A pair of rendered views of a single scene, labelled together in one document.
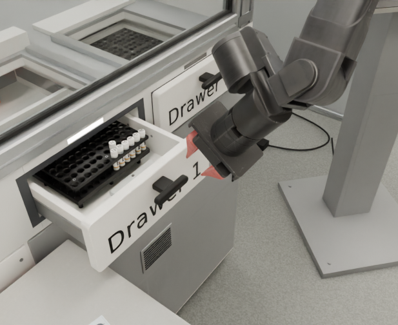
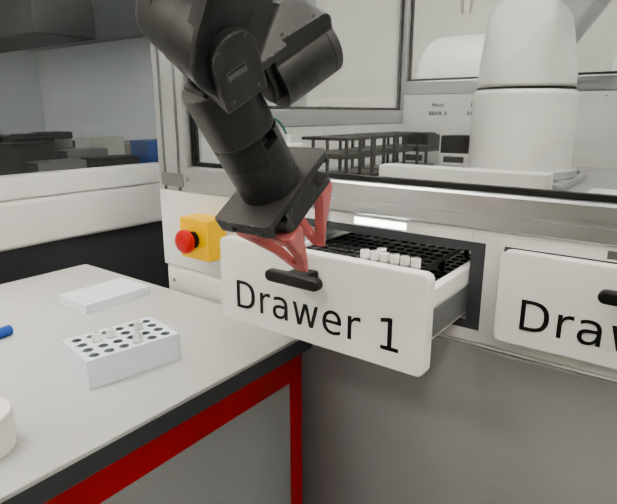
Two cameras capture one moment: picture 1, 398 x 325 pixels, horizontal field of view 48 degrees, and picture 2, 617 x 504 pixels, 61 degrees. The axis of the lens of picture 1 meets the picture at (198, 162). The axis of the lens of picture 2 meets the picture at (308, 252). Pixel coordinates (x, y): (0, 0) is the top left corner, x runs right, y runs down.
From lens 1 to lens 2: 0.80 m
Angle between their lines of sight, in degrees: 80
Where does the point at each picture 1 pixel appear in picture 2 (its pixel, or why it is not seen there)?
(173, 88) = (542, 261)
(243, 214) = not seen: outside the picture
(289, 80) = not seen: hidden behind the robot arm
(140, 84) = (482, 215)
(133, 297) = (215, 372)
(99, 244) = (227, 274)
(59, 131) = (350, 199)
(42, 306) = (220, 328)
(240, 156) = (247, 206)
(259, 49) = not seen: hidden behind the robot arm
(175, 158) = (344, 266)
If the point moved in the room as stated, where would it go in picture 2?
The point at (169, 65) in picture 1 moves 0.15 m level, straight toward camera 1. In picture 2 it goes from (562, 224) to (428, 226)
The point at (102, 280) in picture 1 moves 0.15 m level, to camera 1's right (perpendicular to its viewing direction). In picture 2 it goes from (245, 352) to (230, 412)
